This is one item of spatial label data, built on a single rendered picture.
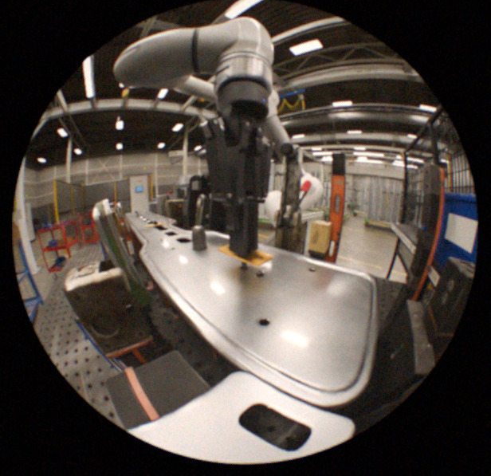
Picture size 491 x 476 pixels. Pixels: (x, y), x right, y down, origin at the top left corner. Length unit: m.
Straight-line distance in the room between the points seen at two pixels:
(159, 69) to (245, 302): 0.36
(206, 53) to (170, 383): 0.39
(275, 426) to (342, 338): 0.31
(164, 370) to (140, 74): 0.39
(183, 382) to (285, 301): 0.13
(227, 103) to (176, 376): 0.29
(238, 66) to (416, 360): 0.37
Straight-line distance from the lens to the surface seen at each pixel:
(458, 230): 0.35
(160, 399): 0.15
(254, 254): 0.22
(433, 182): 0.34
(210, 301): 0.18
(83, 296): 0.21
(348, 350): 0.15
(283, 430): 0.42
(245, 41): 0.29
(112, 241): 0.19
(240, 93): 0.22
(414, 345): 0.20
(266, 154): 0.25
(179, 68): 0.31
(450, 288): 0.20
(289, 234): 0.33
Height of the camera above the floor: 1.12
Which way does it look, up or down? 15 degrees down
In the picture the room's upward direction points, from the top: straight up
